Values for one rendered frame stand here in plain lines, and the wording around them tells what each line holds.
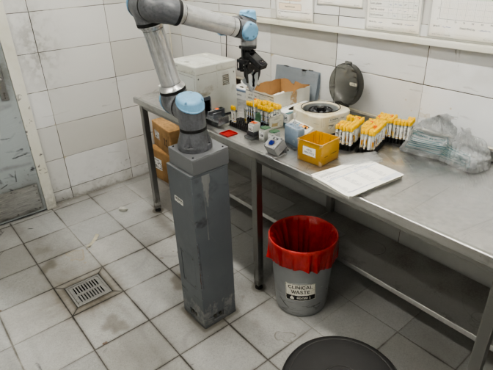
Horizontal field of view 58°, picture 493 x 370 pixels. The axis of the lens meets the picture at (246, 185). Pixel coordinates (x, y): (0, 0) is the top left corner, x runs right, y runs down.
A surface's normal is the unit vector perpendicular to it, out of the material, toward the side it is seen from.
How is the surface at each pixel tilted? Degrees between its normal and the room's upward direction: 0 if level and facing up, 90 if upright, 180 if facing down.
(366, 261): 0
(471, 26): 93
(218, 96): 90
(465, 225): 0
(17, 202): 90
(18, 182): 90
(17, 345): 0
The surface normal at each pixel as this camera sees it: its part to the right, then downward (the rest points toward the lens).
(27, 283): -0.03, -0.88
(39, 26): 0.64, 0.34
